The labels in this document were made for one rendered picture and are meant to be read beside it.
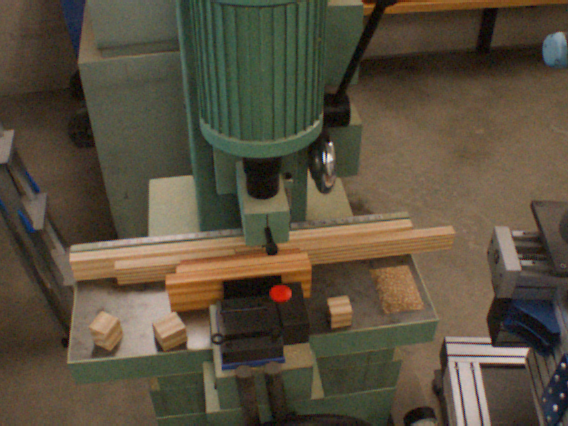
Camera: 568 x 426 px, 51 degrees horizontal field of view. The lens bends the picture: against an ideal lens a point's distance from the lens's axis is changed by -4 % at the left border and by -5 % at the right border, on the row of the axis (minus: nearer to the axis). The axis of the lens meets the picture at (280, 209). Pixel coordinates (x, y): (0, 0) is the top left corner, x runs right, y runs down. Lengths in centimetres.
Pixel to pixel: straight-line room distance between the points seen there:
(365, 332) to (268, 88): 44
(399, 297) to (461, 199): 171
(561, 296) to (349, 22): 74
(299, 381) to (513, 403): 102
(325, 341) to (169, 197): 56
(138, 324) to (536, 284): 83
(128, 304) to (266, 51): 51
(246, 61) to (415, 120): 246
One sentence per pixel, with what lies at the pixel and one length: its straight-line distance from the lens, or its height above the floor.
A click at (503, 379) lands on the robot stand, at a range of 189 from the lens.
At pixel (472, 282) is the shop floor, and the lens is 239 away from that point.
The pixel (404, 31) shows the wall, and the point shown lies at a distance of 372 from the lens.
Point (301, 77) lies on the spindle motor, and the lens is 80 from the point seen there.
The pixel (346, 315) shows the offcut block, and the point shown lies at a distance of 100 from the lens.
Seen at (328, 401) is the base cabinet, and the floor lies 70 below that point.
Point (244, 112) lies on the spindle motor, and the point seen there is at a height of 127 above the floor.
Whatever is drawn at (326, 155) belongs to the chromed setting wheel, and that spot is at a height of 106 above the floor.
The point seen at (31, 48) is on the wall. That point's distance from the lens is 348.
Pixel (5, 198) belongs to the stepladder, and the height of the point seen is 65.
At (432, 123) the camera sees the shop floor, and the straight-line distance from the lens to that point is 319.
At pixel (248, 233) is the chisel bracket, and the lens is 97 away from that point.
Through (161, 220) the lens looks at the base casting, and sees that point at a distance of 136.
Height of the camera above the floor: 170
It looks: 41 degrees down
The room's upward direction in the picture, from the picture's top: straight up
